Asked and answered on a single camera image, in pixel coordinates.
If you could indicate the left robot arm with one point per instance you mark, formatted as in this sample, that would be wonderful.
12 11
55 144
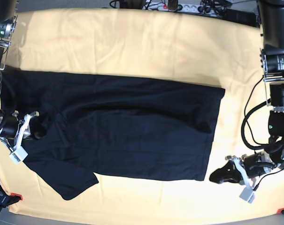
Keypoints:
272 59

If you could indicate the dark navy T-shirt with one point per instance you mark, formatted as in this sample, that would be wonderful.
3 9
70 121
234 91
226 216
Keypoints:
113 125

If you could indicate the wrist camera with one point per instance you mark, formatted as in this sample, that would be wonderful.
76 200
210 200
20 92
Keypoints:
18 155
247 194

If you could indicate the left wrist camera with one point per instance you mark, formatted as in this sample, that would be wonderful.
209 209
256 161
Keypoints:
247 194

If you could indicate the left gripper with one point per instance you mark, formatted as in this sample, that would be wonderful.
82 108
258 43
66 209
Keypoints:
251 167

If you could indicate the yellow table cloth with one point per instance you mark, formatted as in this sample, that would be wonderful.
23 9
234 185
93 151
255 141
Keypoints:
161 45

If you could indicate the black box on floor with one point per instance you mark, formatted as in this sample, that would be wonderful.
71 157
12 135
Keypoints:
241 17

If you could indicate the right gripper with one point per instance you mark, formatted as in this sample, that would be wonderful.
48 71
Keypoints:
17 129

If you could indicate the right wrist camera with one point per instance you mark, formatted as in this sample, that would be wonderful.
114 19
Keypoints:
18 155

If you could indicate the white power strip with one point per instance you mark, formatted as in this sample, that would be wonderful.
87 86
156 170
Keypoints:
182 8

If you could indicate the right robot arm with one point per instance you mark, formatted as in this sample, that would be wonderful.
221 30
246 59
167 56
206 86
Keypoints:
7 27

